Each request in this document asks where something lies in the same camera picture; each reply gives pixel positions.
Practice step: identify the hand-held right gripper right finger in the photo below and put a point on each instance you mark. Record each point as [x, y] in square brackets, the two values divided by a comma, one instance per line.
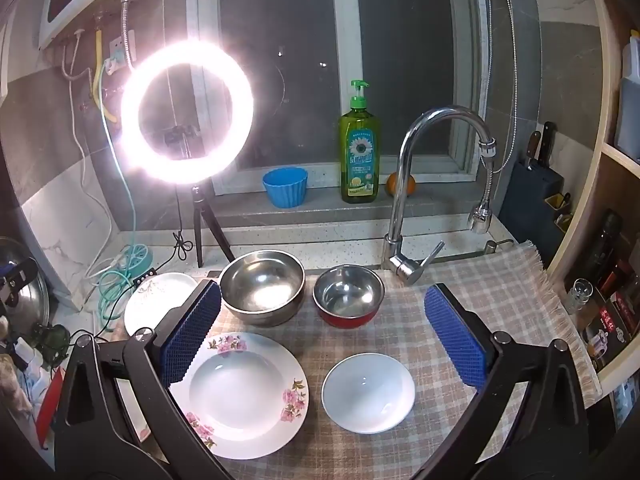
[457, 340]

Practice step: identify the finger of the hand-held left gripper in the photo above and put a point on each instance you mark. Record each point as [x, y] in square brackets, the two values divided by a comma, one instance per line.
[20, 272]

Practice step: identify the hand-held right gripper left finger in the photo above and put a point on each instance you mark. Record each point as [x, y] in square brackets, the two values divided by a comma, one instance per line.
[192, 330]

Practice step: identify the small floral plate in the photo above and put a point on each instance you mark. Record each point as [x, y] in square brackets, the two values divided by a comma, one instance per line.
[150, 300]

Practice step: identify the floral deep plate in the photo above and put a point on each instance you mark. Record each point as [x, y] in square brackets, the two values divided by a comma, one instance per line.
[240, 400]

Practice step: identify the large steel bowl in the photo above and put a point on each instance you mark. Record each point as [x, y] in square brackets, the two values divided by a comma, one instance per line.
[262, 280]

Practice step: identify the small white bowl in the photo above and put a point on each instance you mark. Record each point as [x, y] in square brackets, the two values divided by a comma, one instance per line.
[369, 392]

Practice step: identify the red steel bowl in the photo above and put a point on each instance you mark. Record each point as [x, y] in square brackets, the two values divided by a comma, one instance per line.
[347, 295]

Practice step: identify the steel pot lid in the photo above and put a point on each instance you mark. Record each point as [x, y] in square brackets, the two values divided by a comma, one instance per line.
[25, 320]

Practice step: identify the green object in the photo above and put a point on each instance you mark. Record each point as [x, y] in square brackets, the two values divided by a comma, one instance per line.
[50, 342]

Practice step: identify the checkered cloth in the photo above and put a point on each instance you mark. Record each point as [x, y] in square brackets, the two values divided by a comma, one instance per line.
[480, 280]

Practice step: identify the black inline remote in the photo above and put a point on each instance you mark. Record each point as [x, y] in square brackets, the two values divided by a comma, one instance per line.
[142, 275]

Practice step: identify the black tripod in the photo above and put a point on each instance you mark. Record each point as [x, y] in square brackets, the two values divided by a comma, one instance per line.
[200, 230]

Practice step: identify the sink soap dispenser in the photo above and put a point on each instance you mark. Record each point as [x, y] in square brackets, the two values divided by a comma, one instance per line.
[495, 246]

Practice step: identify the drinking glass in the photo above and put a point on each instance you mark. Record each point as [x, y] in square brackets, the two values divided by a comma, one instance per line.
[580, 295]

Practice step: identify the flexible faucet sprayer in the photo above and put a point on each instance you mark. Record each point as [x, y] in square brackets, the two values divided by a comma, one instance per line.
[487, 195]

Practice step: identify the chrome faucet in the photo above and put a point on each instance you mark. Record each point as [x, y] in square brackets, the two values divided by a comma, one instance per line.
[405, 200]

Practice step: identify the red printed box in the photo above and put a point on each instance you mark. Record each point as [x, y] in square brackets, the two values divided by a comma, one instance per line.
[615, 320]

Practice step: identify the orange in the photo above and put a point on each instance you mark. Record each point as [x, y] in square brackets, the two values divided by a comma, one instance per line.
[407, 185]

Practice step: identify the dark knife block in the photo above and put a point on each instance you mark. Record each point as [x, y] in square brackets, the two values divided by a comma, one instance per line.
[532, 195]

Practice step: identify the yellow utensil holder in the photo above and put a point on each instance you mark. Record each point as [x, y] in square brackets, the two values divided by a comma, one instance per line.
[560, 207]

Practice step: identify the blue ribbed cup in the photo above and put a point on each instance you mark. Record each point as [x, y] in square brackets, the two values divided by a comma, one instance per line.
[285, 187]

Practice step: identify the dark glass bottle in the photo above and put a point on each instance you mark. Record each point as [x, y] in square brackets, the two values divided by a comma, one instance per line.
[602, 250]

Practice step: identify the green dish soap bottle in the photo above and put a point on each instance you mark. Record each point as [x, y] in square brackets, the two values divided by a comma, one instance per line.
[359, 160]

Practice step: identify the kitchen knife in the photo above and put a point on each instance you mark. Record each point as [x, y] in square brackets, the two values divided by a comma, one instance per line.
[535, 145]
[548, 140]

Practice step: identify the wooden shelf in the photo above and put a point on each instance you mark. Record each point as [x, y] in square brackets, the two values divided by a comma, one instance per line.
[615, 160]

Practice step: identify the window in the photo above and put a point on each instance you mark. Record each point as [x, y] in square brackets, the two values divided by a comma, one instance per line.
[300, 35]

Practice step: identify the wall socket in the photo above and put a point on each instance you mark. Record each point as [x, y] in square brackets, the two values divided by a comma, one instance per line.
[112, 60]

